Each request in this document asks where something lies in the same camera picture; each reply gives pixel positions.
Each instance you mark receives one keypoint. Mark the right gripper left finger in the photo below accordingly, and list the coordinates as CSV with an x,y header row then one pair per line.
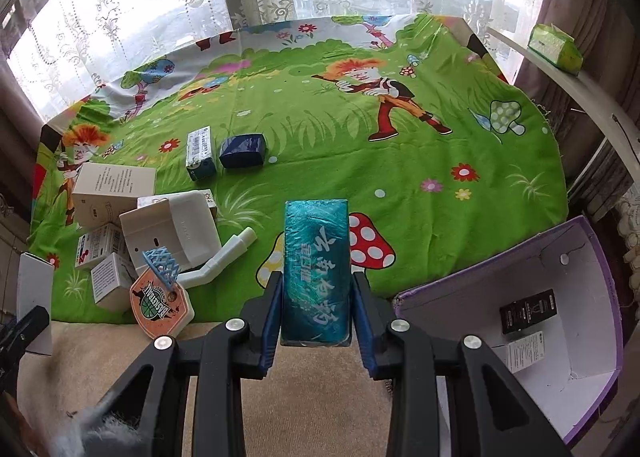
x,y
143,413

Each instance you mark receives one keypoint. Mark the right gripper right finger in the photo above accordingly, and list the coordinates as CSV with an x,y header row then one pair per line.
x,y
455,394

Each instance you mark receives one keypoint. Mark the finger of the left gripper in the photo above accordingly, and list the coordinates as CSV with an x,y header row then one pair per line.
x,y
16,338

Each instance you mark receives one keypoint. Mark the large silver grey box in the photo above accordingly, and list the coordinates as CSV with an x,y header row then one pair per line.
x,y
525,352

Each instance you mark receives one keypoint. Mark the black product box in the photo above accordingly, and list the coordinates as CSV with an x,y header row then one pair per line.
x,y
524,313

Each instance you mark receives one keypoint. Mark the white basketball hoop toy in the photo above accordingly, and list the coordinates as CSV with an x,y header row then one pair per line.
x,y
175,247

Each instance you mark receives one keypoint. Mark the teal packet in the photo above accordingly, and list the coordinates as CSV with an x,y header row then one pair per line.
x,y
316,274

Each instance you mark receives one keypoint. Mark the small white box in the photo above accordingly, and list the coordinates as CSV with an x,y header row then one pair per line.
x,y
34,289

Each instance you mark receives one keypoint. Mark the white label box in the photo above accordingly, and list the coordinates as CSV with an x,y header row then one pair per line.
x,y
111,280

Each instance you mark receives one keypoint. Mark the purple cardboard storage box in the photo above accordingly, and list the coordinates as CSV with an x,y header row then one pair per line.
x,y
583,342

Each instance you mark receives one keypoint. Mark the white red medicine box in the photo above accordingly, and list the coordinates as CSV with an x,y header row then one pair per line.
x,y
95,246

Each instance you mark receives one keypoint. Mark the beige plush cushion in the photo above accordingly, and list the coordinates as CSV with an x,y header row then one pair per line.
x,y
314,402

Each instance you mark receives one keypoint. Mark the white box with text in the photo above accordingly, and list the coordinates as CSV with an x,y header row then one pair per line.
x,y
103,192

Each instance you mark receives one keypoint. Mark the white dental box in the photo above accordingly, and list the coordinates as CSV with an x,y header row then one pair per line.
x,y
181,196

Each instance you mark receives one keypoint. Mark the white barcode medicine box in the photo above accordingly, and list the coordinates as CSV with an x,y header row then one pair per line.
x,y
200,162

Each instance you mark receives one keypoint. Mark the dark blue small box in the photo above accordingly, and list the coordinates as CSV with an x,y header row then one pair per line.
x,y
242,151

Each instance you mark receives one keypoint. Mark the green cartoon tablecloth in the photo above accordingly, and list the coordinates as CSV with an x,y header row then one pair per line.
x,y
408,118

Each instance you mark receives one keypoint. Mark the white curved shelf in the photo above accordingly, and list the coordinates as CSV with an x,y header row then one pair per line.
x,y
614,123

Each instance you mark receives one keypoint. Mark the green tissue pack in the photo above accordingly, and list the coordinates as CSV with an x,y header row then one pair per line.
x,y
556,47

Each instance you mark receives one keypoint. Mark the brown drape curtain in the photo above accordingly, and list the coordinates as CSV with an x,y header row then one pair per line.
x,y
609,42

